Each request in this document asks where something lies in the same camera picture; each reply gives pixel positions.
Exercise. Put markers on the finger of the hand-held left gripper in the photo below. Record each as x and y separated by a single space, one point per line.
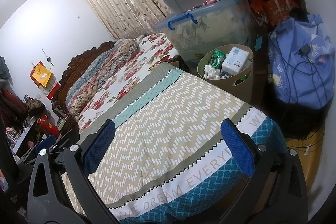
48 141

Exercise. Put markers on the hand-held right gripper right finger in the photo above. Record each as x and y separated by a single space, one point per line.
237 146

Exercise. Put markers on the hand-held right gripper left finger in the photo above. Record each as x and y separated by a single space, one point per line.
98 146

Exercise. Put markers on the beige round bin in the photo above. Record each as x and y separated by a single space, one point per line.
228 82

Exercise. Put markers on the white blue pouch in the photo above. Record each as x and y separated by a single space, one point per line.
235 58

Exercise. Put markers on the red gift box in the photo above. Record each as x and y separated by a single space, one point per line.
48 126

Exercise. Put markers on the brown handbag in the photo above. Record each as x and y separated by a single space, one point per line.
34 106

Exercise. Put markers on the yellow red paper bag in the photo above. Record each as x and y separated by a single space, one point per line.
40 75

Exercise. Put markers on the floral patchwork quilt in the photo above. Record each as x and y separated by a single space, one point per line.
97 74

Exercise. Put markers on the beige chevron bedspread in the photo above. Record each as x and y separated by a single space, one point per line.
170 113

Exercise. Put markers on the carved wooden headboard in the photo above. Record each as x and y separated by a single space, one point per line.
71 69

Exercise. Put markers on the white red floral bedsheet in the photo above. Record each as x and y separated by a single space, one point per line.
136 74

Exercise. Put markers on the hanging keys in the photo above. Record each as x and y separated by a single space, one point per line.
48 58

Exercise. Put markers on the teal plastic piece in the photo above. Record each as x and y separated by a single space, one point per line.
258 43

